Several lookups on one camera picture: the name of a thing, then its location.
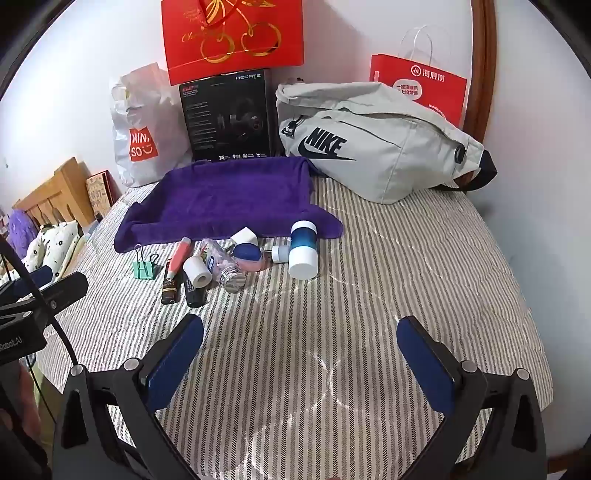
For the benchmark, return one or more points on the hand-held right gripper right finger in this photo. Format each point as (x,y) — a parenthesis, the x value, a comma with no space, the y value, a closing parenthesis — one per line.
(425,364)

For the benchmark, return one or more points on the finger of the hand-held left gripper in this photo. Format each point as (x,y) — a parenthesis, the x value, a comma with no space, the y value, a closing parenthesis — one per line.
(69,286)
(41,276)

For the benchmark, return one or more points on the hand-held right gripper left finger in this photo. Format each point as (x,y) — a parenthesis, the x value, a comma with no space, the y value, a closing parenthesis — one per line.
(173,364)

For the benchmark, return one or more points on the black tube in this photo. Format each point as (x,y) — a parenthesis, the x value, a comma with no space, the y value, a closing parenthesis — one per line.
(194,297)

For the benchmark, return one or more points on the brown tube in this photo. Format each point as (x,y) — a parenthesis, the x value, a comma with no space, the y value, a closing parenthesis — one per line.
(170,290)

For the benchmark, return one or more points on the green binder clip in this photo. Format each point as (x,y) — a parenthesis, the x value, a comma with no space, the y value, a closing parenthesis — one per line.
(143,270)

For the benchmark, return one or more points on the pink pen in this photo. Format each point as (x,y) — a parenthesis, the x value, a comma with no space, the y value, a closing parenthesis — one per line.
(178,258)

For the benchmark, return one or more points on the blue and pink case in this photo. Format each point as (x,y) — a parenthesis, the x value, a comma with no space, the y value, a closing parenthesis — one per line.
(251,263)

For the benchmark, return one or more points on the small white jar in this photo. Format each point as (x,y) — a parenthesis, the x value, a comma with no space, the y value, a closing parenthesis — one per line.
(279,254)

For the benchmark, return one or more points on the blue and white jar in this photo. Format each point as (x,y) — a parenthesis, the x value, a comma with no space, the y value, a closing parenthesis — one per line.
(302,263)

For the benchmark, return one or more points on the person's left hand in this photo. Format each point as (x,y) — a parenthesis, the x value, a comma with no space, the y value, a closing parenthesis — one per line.
(23,387)

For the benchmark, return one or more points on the floral pillow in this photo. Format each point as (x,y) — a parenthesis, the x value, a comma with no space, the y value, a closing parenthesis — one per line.
(55,240)

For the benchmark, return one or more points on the purple fluffy toy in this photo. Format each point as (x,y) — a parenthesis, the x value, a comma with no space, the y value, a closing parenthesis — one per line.
(21,224)

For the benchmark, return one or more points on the wooden headboard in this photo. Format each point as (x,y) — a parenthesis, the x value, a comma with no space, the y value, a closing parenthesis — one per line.
(60,189)

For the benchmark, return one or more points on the brown patterned box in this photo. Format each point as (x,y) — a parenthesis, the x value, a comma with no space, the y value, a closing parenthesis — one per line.
(99,194)

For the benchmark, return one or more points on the white tape roll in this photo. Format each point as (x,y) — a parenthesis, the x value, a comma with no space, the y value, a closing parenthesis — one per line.
(196,267)

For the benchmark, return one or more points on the clear bottle pink pills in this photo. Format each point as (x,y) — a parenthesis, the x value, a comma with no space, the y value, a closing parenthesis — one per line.
(221,265)

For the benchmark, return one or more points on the white charger plug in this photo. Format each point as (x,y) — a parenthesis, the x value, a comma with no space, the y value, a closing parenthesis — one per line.
(244,236)

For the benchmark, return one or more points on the purple towel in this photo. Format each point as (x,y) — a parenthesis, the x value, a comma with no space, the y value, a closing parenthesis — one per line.
(231,194)

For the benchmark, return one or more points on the white plastic shopping bag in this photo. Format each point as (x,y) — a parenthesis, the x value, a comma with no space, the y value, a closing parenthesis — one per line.
(152,106)

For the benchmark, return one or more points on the grey sling bag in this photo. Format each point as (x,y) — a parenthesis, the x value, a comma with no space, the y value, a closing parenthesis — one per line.
(392,152)

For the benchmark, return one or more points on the black product box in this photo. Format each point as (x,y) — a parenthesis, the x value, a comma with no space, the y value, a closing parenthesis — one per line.
(207,120)

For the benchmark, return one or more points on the red gift bag gold print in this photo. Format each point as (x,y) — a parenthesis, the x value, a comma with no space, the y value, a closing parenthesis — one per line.
(277,41)

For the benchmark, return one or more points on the brown wooden frame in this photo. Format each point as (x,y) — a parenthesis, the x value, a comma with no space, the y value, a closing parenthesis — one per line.
(485,69)

